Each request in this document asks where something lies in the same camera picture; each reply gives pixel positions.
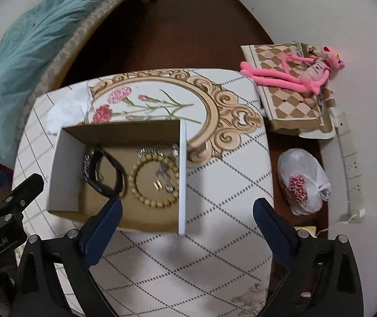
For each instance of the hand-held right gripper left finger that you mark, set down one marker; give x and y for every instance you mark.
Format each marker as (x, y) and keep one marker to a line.
(104, 228)

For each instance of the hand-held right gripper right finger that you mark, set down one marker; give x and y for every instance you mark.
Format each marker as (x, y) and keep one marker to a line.
(274, 231)

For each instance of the black wristband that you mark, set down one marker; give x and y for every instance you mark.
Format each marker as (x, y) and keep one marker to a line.
(104, 188)

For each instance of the cardboard box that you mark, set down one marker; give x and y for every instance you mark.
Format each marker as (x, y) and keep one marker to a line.
(119, 135)

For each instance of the tissue packet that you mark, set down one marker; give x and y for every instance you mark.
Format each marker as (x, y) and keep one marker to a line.
(304, 231)

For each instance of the white knotted plastic bag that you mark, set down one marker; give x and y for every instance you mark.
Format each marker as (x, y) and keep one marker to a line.
(299, 185)

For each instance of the white charger plug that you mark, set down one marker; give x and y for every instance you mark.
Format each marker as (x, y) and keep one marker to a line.
(361, 213)

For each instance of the white crumpled tissue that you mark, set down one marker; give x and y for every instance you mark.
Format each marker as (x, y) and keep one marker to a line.
(71, 109)

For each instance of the white power strip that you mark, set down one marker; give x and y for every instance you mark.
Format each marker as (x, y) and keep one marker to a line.
(352, 165)

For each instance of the folded brown checkered cloth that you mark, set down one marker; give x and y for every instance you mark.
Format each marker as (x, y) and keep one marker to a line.
(287, 105)

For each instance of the teal blanket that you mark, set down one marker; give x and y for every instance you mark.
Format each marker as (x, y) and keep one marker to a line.
(26, 56)

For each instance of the pink plush toy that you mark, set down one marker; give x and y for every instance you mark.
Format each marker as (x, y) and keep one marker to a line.
(274, 76)

